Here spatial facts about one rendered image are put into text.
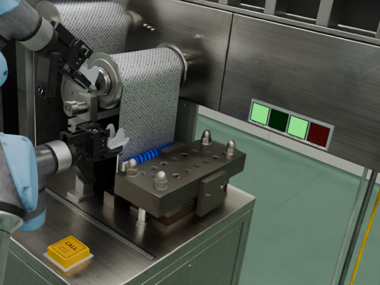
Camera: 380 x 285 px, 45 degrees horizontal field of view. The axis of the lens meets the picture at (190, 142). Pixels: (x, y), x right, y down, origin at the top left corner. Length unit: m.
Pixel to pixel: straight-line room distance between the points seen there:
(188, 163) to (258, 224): 1.75
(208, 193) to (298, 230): 1.83
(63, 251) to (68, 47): 0.47
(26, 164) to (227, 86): 0.81
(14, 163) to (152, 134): 0.71
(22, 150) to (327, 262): 2.36
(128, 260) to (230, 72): 0.61
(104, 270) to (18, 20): 0.58
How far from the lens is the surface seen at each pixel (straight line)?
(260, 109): 1.32
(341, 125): 1.24
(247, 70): 1.33
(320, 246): 2.98
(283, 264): 2.74
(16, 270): 1.35
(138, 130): 1.30
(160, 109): 1.34
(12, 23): 1.02
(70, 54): 1.11
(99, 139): 1.16
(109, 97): 1.22
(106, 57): 1.21
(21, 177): 0.70
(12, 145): 0.72
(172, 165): 1.30
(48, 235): 1.23
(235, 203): 1.42
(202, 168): 1.30
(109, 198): 1.32
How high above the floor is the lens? 1.62
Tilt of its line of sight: 24 degrees down
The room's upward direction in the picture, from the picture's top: 7 degrees clockwise
